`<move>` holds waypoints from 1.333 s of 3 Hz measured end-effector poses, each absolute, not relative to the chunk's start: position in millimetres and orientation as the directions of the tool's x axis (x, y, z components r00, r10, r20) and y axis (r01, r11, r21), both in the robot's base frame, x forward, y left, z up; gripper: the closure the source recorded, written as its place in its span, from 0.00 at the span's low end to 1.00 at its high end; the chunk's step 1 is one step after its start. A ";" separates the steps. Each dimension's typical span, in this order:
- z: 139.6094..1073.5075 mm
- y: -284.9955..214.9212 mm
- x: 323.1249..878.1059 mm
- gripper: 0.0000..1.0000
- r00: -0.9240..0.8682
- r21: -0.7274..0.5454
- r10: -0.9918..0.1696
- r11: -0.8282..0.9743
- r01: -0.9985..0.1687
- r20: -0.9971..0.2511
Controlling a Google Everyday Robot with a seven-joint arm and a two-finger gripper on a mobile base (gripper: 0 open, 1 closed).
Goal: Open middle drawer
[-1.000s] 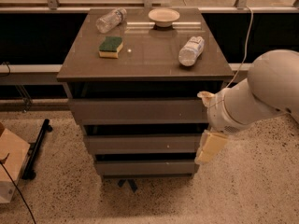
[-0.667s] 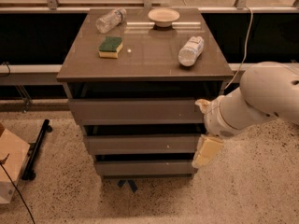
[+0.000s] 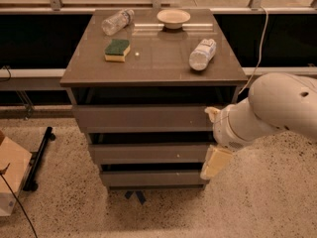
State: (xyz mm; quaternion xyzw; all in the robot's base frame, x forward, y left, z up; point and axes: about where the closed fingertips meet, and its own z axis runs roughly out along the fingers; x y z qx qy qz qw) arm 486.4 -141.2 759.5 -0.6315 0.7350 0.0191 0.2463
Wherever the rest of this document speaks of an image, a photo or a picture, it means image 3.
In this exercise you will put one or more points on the clear plastic bottle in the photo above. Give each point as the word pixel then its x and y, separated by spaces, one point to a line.
pixel 118 21

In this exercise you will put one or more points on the grey drawer cabinet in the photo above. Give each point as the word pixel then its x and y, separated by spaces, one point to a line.
pixel 156 72

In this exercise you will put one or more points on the grey bottom drawer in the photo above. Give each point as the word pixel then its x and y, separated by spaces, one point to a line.
pixel 120 179

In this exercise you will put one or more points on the cardboard box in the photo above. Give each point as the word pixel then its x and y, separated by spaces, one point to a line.
pixel 15 164

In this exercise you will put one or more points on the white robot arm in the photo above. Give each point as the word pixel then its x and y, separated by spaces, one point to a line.
pixel 276 102

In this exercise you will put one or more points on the black cabinet foot bracket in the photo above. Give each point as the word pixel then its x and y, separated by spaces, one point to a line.
pixel 139 195

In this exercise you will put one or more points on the grey top drawer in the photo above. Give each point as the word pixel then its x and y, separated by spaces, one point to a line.
pixel 141 118

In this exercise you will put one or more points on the white ceramic bowl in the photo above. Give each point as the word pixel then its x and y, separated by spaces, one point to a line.
pixel 173 18

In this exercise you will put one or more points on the white labelled plastic bottle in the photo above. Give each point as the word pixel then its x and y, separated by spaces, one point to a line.
pixel 203 53

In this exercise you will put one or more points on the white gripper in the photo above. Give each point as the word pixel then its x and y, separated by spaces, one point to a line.
pixel 223 129

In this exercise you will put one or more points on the green yellow sponge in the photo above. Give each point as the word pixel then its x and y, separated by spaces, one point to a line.
pixel 117 50

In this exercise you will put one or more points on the grey drawer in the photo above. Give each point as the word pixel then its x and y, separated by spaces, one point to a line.
pixel 141 118
pixel 120 179
pixel 148 153

